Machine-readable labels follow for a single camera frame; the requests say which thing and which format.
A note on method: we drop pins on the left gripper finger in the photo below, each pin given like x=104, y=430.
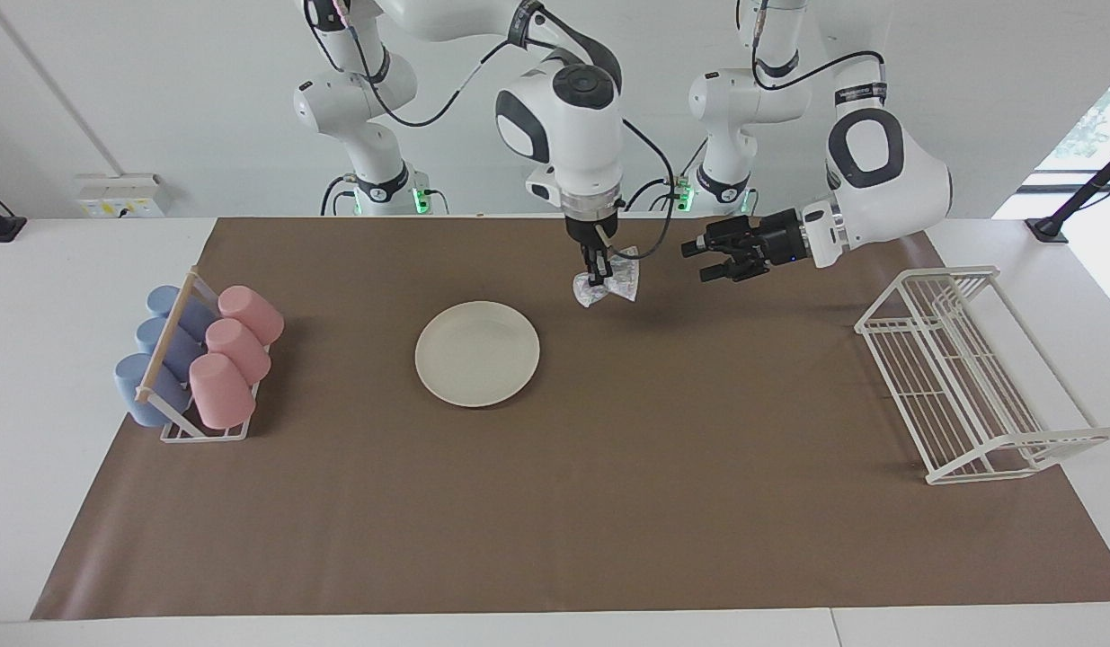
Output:
x=716, y=238
x=730, y=268

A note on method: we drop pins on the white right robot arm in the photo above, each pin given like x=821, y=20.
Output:
x=563, y=117

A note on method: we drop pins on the bright window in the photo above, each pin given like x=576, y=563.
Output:
x=1094, y=117

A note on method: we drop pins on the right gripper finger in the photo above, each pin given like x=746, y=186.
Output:
x=590, y=265
x=608, y=261

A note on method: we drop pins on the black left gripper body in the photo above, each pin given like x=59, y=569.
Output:
x=779, y=241

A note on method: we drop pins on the cream round plate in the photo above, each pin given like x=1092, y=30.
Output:
x=476, y=353

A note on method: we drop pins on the silver mesh sponge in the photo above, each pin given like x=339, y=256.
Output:
x=619, y=279

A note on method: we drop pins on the blue cup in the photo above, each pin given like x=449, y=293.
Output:
x=137, y=391
x=148, y=334
x=164, y=299

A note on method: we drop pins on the brown table mat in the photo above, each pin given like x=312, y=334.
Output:
x=608, y=494

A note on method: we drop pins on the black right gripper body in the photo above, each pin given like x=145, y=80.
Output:
x=592, y=218

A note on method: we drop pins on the pink cup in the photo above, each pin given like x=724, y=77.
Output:
x=253, y=310
x=220, y=395
x=240, y=350

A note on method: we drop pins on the white power strip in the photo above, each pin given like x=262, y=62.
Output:
x=119, y=193

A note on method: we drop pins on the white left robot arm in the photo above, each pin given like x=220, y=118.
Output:
x=887, y=180

